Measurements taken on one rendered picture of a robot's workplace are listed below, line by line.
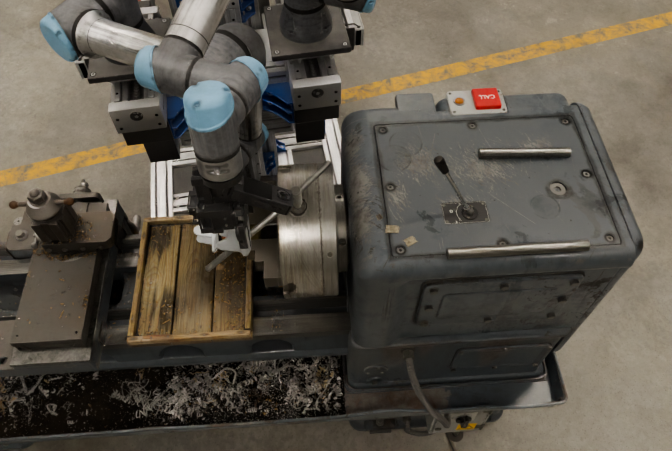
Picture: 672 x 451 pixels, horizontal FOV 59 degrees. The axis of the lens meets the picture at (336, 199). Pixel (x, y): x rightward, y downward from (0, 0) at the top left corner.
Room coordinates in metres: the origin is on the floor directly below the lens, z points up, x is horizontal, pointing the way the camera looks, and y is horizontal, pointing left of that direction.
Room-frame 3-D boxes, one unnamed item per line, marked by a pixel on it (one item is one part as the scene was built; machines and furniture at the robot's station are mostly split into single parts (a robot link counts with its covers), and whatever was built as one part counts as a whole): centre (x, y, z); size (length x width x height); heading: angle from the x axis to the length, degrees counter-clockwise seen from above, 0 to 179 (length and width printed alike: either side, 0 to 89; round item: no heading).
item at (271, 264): (0.66, 0.15, 1.08); 0.12 x 0.11 x 0.05; 4
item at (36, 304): (0.73, 0.69, 0.95); 0.43 x 0.17 x 0.05; 4
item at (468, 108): (1.00, -0.33, 1.23); 0.13 x 0.08 x 0.05; 94
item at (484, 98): (1.01, -0.36, 1.26); 0.06 x 0.06 x 0.02; 4
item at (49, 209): (0.79, 0.69, 1.13); 0.08 x 0.08 x 0.03
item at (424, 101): (0.99, -0.19, 1.24); 0.09 x 0.08 x 0.03; 94
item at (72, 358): (0.71, 0.73, 0.90); 0.47 x 0.30 x 0.06; 4
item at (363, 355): (0.80, -0.32, 0.43); 0.60 x 0.48 x 0.86; 94
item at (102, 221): (0.79, 0.66, 0.99); 0.20 x 0.10 x 0.05; 94
